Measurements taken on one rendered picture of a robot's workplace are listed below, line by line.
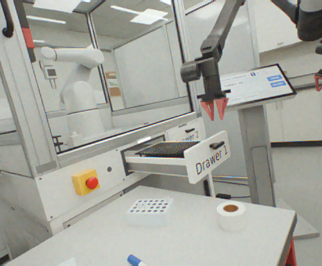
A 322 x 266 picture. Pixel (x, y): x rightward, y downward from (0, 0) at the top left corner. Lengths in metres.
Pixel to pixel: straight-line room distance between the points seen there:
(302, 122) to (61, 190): 3.46
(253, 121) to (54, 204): 1.41
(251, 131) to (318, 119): 2.12
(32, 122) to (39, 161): 0.12
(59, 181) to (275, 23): 3.86
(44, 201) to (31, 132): 0.22
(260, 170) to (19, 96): 1.61
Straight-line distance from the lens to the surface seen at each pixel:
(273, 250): 0.54
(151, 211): 0.64
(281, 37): 4.11
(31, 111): 0.76
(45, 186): 0.77
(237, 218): 0.57
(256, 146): 1.78
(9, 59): 0.78
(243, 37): 2.53
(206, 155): 0.77
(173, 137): 1.13
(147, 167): 0.84
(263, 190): 1.91
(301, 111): 3.76
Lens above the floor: 1.09
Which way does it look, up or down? 8 degrees down
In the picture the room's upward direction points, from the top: 11 degrees counter-clockwise
